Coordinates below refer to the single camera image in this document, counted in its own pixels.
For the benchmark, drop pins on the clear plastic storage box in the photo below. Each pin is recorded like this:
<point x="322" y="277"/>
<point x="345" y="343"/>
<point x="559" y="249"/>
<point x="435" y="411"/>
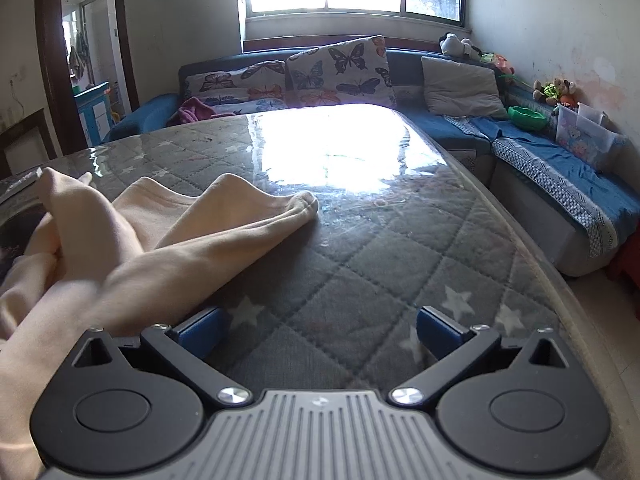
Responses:
<point x="585" y="137"/>

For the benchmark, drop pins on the hanging clothes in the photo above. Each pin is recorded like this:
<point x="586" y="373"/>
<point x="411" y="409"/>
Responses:
<point x="78" y="55"/>

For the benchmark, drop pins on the green plastic bowl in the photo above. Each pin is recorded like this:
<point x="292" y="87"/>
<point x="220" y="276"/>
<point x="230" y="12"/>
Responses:
<point x="527" y="117"/>

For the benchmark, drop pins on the blue sofa cover cloth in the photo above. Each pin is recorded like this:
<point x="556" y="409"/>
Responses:
<point x="550" y="160"/>

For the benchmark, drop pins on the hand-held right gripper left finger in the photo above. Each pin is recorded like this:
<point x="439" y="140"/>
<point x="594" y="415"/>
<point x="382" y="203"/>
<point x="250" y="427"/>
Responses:
<point x="202" y="332"/>

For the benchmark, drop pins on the square butterfly print pillow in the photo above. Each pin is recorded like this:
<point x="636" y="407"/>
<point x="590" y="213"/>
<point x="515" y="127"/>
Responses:
<point x="340" y="67"/>

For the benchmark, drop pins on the pink and green plush toy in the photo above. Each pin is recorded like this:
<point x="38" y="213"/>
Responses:
<point x="500" y="65"/>

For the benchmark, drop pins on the grey cushion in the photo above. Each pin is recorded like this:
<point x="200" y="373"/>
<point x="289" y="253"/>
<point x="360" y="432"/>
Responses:
<point x="460" y="87"/>

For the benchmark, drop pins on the grey remote control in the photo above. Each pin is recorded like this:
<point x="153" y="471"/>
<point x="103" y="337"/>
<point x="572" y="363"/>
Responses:
<point x="20" y="182"/>

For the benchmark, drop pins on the blue cabinet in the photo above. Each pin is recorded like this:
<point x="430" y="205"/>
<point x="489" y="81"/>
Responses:
<point x="95" y="115"/>

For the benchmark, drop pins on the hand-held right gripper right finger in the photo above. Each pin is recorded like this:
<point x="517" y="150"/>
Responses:
<point x="432" y="332"/>

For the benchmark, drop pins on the black and white plush toy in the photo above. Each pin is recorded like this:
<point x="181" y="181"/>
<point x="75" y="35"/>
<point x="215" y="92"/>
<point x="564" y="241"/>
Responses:
<point x="457" y="45"/>

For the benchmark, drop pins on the pink cloth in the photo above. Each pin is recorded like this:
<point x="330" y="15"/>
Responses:
<point x="192" y="110"/>

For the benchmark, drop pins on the dark wooden sideboard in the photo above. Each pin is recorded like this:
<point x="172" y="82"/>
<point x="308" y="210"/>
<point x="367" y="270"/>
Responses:
<point x="30" y="130"/>

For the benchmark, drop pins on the blue corner sofa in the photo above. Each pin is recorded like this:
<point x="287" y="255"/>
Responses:
<point x="410" y="67"/>

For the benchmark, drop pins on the brown and green plush toys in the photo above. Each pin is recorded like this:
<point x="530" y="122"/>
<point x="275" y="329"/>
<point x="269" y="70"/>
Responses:
<point x="552" y="92"/>

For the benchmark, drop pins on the black round cooktop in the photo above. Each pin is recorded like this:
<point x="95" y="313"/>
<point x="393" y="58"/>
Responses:
<point x="20" y="232"/>

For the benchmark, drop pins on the brown door frame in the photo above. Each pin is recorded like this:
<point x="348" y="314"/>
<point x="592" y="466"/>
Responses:
<point x="50" y="60"/>

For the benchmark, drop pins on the cream sweatshirt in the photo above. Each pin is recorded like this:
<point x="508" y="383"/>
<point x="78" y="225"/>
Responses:
<point x="150" y="270"/>

